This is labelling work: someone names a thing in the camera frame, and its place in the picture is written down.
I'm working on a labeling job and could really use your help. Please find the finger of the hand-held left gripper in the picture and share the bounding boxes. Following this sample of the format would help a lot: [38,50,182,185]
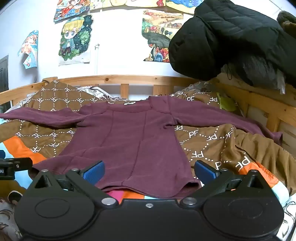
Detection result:
[0,158,33,173]

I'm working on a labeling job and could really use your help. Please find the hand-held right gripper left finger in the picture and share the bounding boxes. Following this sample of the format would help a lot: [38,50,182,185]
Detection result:
[27,160,119,207]

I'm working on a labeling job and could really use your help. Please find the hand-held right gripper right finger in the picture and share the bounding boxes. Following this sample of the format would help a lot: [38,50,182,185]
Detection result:
[179,160,271,207]

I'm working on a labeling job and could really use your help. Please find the maroon long-sleeved shirt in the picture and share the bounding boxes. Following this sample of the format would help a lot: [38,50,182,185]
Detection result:
[0,95,283,199]

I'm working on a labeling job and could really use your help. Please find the brown patterned blanket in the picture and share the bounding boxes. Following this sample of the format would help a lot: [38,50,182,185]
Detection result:
[0,80,290,202]

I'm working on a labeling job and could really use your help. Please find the yellow-green cloth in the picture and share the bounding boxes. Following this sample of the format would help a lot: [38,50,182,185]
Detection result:
[217,92,237,111]

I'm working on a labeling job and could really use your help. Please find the floral bed sheet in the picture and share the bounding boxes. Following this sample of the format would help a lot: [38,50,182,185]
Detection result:
[0,81,296,241]

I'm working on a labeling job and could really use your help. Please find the dark window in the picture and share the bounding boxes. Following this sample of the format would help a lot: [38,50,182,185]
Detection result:
[0,55,9,112]

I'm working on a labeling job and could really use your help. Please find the grey fur cloth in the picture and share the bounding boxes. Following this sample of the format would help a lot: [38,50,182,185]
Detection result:
[221,54,287,94]

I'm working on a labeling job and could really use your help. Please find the black puffer jacket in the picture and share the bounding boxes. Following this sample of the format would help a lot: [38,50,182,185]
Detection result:
[169,0,296,87]

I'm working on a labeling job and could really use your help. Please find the brown fleece garment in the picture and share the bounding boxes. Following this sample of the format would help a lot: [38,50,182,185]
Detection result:
[277,11,296,39]

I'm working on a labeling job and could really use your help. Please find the wooden bed frame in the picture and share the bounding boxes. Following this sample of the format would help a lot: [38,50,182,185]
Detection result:
[0,75,296,152]

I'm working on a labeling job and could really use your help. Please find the white wall pipe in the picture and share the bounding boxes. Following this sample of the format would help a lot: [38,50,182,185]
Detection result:
[94,44,100,77]

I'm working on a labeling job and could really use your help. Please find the curled cartoon wall poster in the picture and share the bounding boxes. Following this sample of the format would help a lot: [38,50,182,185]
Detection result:
[17,30,39,69]

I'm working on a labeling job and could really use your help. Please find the cartoon child wall poster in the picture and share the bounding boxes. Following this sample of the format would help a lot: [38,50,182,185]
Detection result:
[58,14,93,66]

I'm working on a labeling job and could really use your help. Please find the painted landscape wall poster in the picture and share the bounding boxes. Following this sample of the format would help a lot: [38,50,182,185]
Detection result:
[142,9,184,63]

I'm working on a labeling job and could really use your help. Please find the cartoon girl wall poster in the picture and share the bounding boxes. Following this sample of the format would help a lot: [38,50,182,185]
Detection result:
[54,0,91,23]

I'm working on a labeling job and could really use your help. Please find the blue and yellow wall poster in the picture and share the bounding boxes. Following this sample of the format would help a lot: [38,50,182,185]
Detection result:
[165,0,205,15]

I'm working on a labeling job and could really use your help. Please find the pale yellow wall poster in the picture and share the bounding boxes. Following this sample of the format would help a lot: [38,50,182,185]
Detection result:
[90,0,167,11]

